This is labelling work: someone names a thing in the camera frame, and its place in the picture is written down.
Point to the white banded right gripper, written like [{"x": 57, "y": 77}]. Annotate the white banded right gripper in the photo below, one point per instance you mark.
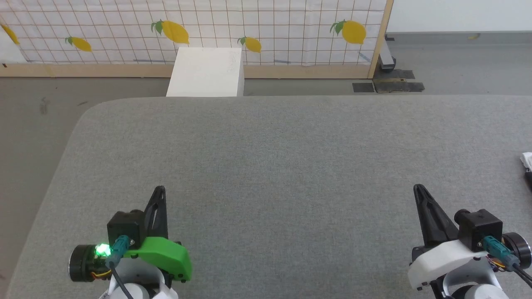
[{"x": 444, "y": 261}]

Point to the small black floor plate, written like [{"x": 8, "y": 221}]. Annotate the small black floor plate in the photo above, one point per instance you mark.
[{"x": 363, "y": 87}]

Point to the large black floor plate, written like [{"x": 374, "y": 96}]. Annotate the large black floor plate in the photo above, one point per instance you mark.
[{"x": 399, "y": 85}]

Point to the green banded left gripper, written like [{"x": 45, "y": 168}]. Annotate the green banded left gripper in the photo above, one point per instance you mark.
[{"x": 166, "y": 257}]

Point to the lemon-patterned grid panel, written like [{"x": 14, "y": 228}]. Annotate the lemon-patterned grid panel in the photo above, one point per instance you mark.
[{"x": 124, "y": 25}]

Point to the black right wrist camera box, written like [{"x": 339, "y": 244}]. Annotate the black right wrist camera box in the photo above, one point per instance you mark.
[{"x": 480, "y": 228}]

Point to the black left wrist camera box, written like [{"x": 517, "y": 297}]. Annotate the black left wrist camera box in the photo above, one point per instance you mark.
[{"x": 122, "y": 226}]

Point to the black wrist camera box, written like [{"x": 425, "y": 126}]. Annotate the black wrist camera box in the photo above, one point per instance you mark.
[
  {"x": 480, "y": 228},
  {"x": 122, "y": 226}
]

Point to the white box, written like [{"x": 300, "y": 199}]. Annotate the white box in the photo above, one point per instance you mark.
[{"x": 205, "y": 72}]

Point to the white shirt with black sleeves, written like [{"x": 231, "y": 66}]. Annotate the white shirt with black sleeves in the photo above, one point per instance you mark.
[{"x": 528, "y": 160}]

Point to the grey metal partition foot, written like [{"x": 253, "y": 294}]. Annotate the grey metal partition foot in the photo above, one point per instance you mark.
[{"x": 388, "y": 58}]

